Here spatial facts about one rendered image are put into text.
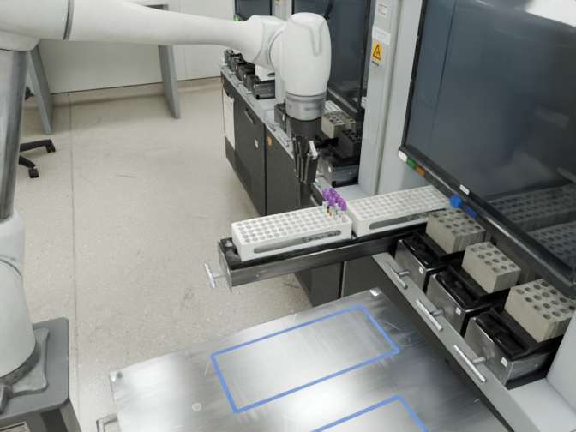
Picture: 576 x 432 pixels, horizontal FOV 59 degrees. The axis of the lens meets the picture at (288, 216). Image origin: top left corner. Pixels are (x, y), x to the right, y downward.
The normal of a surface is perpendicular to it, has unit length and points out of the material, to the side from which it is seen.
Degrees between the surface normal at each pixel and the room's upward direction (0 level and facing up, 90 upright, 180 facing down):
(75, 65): 90
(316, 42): 81
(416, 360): 0
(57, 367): 0
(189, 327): 0
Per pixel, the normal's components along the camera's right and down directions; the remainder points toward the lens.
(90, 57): 0.34, 0.52
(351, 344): 0.01, -0.83
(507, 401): -0.94, 0.18
